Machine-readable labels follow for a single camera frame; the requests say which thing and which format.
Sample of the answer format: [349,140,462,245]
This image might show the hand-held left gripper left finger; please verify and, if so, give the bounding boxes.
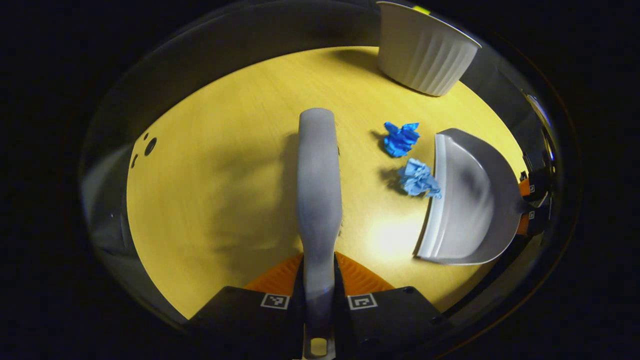
[187,252,307,360]

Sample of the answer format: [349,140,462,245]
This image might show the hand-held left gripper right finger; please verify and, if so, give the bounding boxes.
[332,251,453,360]

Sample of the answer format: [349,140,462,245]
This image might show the grey dustpan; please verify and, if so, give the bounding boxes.
[413,127,528,266]

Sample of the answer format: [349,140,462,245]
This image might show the light blue paper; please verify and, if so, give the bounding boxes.
[397,158,443,200]

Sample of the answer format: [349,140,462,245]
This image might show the dark blue paper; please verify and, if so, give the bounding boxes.
[382,121,422,159]

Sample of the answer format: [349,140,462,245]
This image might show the small grey broom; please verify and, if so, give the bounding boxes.
[296,107,345,360]

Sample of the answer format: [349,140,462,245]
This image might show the white ribbed garbage bin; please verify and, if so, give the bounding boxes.
[376,1,483,97]

